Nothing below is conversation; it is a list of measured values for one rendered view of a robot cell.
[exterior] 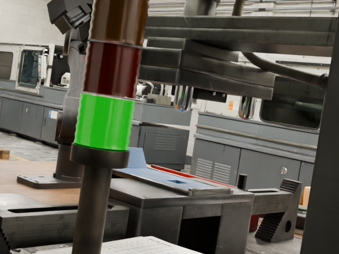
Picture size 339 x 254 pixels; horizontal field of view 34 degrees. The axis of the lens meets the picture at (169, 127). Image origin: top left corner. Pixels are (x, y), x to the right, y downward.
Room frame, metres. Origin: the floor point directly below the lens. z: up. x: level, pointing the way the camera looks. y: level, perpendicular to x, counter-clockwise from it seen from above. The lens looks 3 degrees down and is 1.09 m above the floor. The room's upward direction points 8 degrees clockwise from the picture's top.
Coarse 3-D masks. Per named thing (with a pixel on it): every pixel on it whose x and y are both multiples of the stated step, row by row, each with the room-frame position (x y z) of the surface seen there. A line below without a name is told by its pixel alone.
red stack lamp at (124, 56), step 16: (96, 48) 0.37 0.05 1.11; (112, 48) 0.37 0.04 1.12; (128, 48) 0.37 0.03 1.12; (96, 64) 0.37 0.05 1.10; (112, 64) 0.37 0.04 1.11; (128, 64) 0.37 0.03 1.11; (96, 80) 0.37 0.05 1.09; (112, 80) 0.37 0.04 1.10; (128, 80) 0.37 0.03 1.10; (128, 96) 0.37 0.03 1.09
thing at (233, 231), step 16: (144, 208) 0.57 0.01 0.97; (160, 208) 0.58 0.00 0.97; (176, 208) 0.60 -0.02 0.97; (192, 208) 0.62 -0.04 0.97; (208, 208) 0.64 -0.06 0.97; (224, 208) 0.67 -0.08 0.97; (240, 208) 0.69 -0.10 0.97; (128, 224) 0.57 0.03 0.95; (144, 224) 0.57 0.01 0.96; (160, 224) 0.59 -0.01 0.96; (176, 224) 0.60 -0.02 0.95; (192, 224) 0.69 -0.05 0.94; (208, 224) 0.67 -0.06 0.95; (224, 224) 0.67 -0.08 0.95; (240, 224) 0.69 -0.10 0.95; (112, 240) 0.59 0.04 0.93; (176, 240) 0.61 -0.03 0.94; (192, 240) 0.69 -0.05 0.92; (208, 240) 0.67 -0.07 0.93; (224, 240) 0.67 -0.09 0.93; (240, 240) 0.70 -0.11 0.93
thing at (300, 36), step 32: (192, 0) 0.65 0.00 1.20; (160, 32) 0.65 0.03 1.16; (192, 32) 0.62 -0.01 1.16; (224, 32) 0.59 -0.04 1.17; (256, 32) 0.56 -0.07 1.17; (288, 32) 0.54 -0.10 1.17; (320, 32) 0.52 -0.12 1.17; (160, 64) 0.60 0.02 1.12; (192, 64) 0.59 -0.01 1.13; (224, 64) 0.63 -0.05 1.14; (192, 96) 0.61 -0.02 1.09; (224, 96) 0.66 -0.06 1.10; (256, 96) 0.69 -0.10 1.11
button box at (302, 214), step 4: (300, 212) 0.93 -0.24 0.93; (304, 212) 0.93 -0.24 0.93; (260, 216) 0.96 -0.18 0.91; (300, 216) 0.91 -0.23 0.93; (304, 216) 0.91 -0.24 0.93; (260, 220) 0.96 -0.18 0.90; (296, 220) 0.92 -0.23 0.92; (300, 220) 0.91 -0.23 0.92; (304, 220) 0.91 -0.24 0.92; (296, 224) 0.92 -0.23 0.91; (300, 224) 0.91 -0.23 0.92; (296, 228) 0.92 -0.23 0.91; (300, 228) 0.91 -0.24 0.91; (296, 232) 0.91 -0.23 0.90; (300, 232) 0.91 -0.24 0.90
